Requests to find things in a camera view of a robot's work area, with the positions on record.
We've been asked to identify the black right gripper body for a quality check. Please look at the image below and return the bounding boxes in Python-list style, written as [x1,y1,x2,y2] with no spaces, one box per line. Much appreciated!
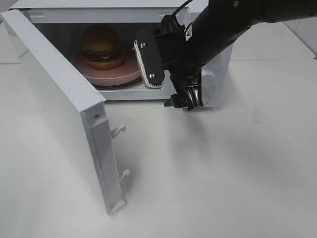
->
[155,15,202,82]

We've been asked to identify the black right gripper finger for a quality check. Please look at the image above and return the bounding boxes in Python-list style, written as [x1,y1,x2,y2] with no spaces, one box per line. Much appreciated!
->
[164,74,204,111]

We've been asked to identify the round white door button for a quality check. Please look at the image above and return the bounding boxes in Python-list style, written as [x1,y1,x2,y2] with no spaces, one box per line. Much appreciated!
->
[202,93,210,105]

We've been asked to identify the white timer knob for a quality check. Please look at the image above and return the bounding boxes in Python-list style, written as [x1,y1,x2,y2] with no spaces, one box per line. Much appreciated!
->
[201,69,215,88]

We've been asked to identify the pink round plate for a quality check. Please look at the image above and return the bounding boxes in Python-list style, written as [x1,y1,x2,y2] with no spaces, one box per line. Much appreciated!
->
[71,42,141,86]

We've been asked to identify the toy burger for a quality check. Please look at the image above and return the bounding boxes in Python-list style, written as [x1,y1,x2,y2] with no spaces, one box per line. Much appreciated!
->
[81,24,125,70]

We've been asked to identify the white microwave door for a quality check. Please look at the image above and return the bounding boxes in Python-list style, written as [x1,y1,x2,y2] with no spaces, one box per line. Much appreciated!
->
[1,10,130,215]

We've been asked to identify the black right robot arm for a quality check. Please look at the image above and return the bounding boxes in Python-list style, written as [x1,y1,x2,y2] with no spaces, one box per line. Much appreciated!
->
[155,0,317,111]

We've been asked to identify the glass microwave turntable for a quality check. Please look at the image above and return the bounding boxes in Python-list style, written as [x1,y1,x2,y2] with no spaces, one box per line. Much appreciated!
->
[93,78,142,89]

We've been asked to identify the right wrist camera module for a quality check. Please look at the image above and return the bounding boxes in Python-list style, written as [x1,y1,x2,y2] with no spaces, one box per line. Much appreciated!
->
[134,29,165,90]

